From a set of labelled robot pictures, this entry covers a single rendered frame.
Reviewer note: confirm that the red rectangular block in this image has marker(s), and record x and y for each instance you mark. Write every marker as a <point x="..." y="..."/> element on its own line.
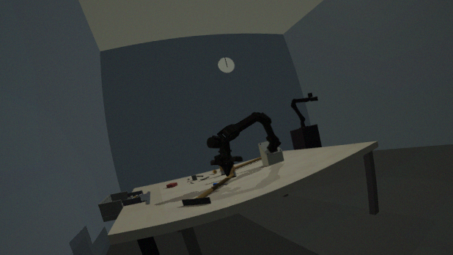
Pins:
<point x="171" y="185"/>

